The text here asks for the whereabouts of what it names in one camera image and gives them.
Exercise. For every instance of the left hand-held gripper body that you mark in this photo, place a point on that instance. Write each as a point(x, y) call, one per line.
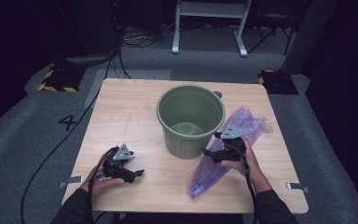
point(116, 166)

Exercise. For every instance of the black folding chair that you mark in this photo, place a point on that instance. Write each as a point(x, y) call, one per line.
point(273, 21)

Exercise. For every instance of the person's left hand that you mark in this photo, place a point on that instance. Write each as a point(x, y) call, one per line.
point(98, 185)

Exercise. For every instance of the white metal stand frame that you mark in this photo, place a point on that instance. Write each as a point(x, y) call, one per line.
point(209, 9)

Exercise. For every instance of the metal table bracket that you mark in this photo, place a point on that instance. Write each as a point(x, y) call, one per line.
point(71, 181)
point(296, 187)

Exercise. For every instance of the purple plastic bag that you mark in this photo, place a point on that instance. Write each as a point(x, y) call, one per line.
point(208, 177)

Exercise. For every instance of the yellow-black striped stand base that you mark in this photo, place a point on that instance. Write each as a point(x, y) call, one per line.
point(62, 79)
point(278, 82)

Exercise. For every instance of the green plastic bin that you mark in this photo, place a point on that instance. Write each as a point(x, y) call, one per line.
point(183, 146)

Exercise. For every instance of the grey column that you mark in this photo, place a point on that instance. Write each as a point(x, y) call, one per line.
point(307, 34)

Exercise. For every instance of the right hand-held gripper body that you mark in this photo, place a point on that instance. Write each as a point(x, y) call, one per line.
point(234, 151)

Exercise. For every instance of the person's right hand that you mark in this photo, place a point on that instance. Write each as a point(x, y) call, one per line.
point(254, 172)

